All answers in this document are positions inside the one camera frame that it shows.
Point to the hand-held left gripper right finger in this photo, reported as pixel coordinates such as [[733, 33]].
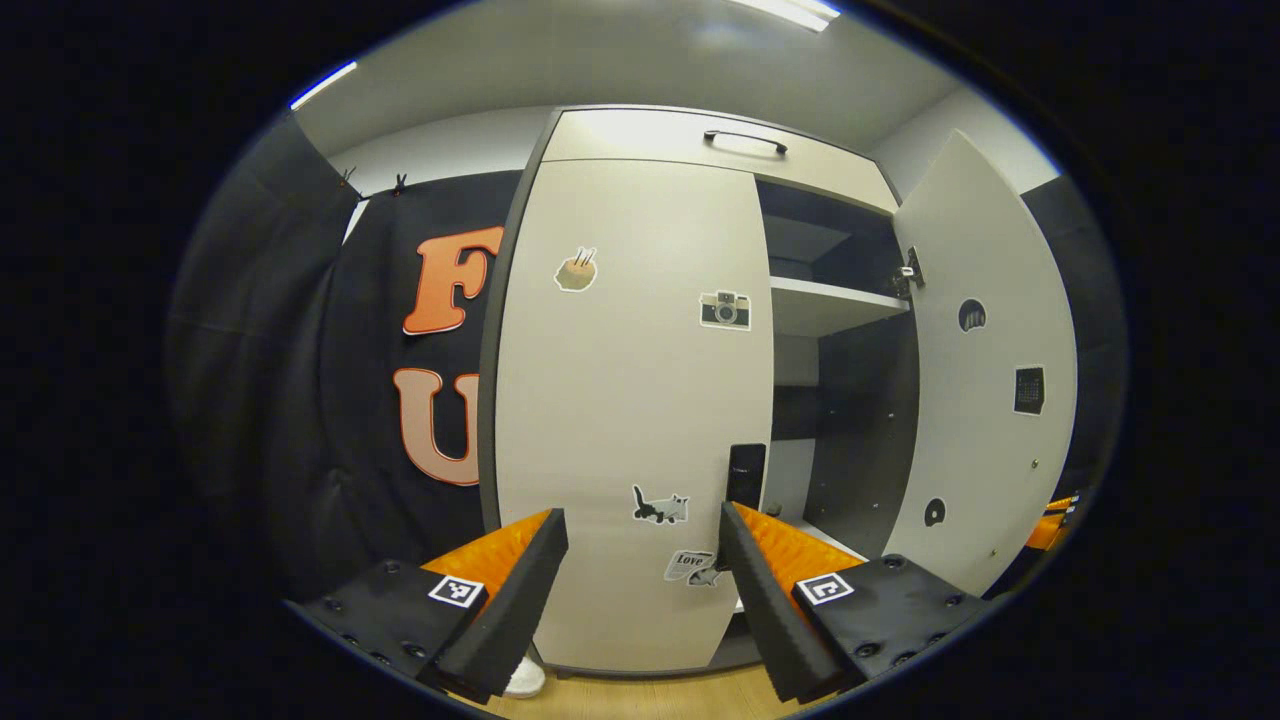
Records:
[[765, 610]]

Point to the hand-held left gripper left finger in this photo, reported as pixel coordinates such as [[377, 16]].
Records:
[[510, 610]]

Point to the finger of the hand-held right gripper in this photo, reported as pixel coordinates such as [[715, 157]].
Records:
[[1063, 503], [1047, 532]]

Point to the beige shoe cabinet door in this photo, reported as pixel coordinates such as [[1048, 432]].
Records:
[[620, 400], [980, 430]]

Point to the beige double-door shoe cabinet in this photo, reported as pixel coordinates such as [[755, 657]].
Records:
[[860, 430]]

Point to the metal door hinge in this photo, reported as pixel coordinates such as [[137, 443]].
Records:
[[912, 270]]

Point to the white cabinet shelf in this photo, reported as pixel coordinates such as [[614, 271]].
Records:
[[820, 305]]

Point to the white round object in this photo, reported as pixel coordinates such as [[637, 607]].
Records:
[[527, 680]]

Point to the black backdrop cloth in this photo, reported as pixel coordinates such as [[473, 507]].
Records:
[[300, 350], [1095, 300]]

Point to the ceiling light panel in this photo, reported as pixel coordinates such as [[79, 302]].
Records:
[[795, 12], [325, 85]]

